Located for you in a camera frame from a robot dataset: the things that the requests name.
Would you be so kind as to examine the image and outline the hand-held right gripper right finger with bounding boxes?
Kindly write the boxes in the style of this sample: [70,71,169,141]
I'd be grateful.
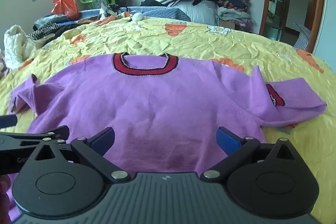
[201,127,312,184]

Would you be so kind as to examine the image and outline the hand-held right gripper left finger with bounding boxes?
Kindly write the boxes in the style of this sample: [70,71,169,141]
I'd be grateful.
[20,127,132,184]

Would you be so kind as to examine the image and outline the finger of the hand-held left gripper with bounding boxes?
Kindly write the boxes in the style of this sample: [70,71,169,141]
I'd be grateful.
[0,115,18,129]
[0,125,70,153]

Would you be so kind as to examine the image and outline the purple sweater with red collar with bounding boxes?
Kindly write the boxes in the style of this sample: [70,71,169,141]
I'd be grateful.
[7,52,327,216]

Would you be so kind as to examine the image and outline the black white striped clothes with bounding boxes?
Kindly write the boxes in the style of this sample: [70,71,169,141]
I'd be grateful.
[28,14,80,42]

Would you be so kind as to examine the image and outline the white knitted cloth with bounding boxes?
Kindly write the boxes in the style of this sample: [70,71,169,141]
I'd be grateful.
[4,25,36,68]

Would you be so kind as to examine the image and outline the yellow printed bedsheet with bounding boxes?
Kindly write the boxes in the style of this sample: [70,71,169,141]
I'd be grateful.
[0,13,336,222]

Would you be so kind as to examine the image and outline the cardboard box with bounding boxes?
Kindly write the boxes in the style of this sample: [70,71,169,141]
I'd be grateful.
[219,19,236,30]

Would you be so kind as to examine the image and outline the orange plastic bag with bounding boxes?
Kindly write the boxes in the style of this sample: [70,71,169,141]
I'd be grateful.
[51,0,80,20]

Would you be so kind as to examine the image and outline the checkered cloth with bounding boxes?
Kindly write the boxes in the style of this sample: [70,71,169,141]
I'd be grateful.
[293,23,311,50]

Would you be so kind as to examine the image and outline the grey folded quilt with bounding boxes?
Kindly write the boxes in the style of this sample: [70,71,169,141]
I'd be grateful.
[175,0,220,26]

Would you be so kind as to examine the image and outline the blue quilt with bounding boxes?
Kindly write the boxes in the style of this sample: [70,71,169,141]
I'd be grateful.
[79,6,192,23]

